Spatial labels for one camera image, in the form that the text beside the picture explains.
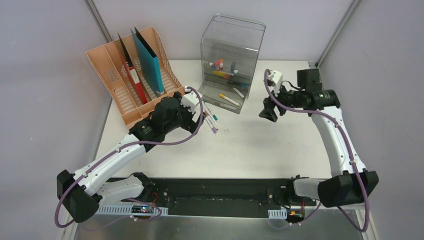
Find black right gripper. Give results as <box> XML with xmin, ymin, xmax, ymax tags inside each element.
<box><xmin>258</xmin><ymin>80</ymin><xmax>304</xmax><ymax>123</ymax></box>

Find white marker purple cap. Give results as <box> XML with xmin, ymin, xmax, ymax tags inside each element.
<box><xmin>205</xmin><ymin>116</ymin><xmax>217</xmax><ymax>134</ymax></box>

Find black highlighter blue cap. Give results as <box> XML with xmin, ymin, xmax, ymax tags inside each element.
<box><xmin>240</xmin><ymin>83</ymin><xmax>250</xmax><ymax>90</ymax></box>

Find white marker green cap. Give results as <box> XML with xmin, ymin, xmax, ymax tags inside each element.
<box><xmin>232</xmin><ymin>87</ymin><xmax>245</xmax><ymax>99</ymax></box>

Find white marker yellow caps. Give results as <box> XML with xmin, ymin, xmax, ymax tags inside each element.
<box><xmin>219</xmin><ymin>93</ymin><xmax>241</xmax><ymax>107</ymax></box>

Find black highlighter orange cap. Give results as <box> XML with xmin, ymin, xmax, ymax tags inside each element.
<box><xmin>224</xmin><ymin>73</ymin><xmax>233</xmax><ymax>79</ymax></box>

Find dark blue small bottle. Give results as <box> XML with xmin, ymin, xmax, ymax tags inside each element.
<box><xmin>230</xmin><ymin>61</ymin><xmax>237</xmax><ymax>73</ymax></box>

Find blue white small bottle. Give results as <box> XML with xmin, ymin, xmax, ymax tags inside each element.
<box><xmin>209</xmin><ymin>62</ymin><xmax>217</xmax><ymax>70</ymax></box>

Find red orange small bottle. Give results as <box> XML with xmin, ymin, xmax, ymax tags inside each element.
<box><xmin>214</xmin><ymin>59</ymin><xmax>224</xmax><ymax>66</ymax></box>

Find teal folder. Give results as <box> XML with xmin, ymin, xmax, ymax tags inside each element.
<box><xmin>131</xmin><ymin>27</ymin><xmax>165</xmax><ymax>97</ymax></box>

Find smoked clear drawer box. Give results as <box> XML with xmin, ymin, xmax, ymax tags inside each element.
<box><xmin>199</xmin><ymin>14</ymin><xmax>266</xmax><ymax>114</ymax></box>

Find red folder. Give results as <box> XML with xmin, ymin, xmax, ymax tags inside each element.
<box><xmin>117</xmin><ymin>34</ymin><xmax>148</xmax><ymax>105</ymax></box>

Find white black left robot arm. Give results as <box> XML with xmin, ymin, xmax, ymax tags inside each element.
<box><xmin>54</xmin><ymin>87</ymin><xmax>206</xmax><ymax>228</ymax></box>

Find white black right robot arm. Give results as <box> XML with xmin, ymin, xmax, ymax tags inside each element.
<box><xmin>259</xmin><ymin>69</ymin><xmax>379</xmax><ymax>208</ymax></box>

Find white marker brown cap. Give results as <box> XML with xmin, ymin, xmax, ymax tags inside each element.
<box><xmin>208</xmin><ymin>116</ymin><xmax>219</xmax><ymax>131</ymax></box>

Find peach plastic file organizer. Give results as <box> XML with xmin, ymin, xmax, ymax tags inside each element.
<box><xmin>86</xmin><ymin>27</ymin><xmax>184</xmax><ymax>129</ymax></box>

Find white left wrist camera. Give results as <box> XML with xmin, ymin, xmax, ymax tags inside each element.
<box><xmin>180</xmin><ymin>91</ymin><xmax>199</xmax><ymax>113</ymax></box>

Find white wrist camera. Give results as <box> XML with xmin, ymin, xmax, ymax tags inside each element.
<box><xmin>265</xmin><ymin>69</ymin><xmax>283</xmax><ymax>89</ymax></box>
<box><xmin>180</xmin><ymin>91</ymin><xmax>199</xmax><ymax>113</ymax></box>

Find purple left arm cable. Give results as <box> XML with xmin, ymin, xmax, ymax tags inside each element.
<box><xmin>53</xmin><ymin>86</ymin><xmax>205</xmax><ymax>231</ymax></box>

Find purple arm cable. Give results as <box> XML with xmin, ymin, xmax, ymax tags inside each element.
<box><xmin>263</xmin><ymin>68</ymin><xmax>370</xmax><ymax>233</ymax></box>
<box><xmin>53</xmin><ymin>86</ymin><xmax>205</xmax><ymax>231</ymax></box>

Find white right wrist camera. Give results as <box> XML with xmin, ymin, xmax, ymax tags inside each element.
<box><xmin>265</xmin><ymin>69</ymin><xmax>283</xmax><ymax>89</ymax></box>

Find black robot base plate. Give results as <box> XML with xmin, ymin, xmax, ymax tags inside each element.
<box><xmin>136</xmin><ymin>177</ymin><xmax>316</xmax><ymax>218</ymax></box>

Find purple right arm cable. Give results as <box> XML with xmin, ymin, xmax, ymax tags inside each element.
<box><xmin>263</xmin><ymin>68</ymin><xmax>370</xmax><ymax>233</ymax></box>

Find aluminium frame rail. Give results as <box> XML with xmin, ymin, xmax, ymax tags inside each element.
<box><xmin>355</xmin><ymin>209</ymin><xmax>380</xmax><ymax>240</ymax></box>

